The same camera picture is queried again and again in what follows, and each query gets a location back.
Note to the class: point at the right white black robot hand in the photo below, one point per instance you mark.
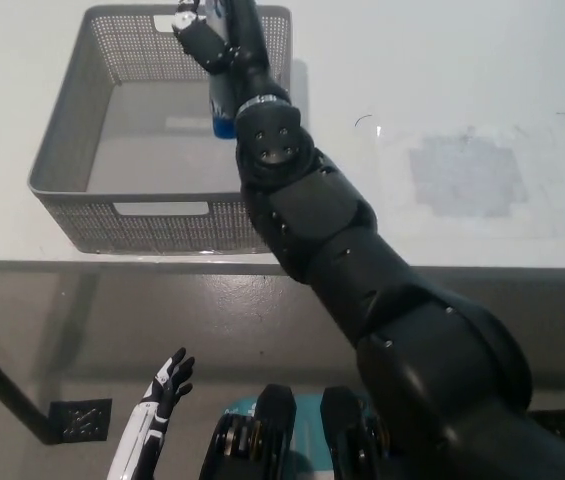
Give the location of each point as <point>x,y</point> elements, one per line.
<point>247,45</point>

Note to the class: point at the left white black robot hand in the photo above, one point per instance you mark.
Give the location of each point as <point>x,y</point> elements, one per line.
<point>149,430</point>

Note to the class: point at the white blue shampoo tube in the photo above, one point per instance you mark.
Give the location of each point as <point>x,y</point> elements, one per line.
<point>222,107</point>

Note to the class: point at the black patterned floor plate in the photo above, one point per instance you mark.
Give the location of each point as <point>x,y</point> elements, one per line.
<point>82,420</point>

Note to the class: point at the black teal robot body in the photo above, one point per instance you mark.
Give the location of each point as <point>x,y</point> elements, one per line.
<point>282,440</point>

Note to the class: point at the black table leg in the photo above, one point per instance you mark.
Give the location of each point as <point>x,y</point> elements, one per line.
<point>7,395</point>

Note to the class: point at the grey perforated plastic basket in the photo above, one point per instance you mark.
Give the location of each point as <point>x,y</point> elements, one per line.
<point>162,220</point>

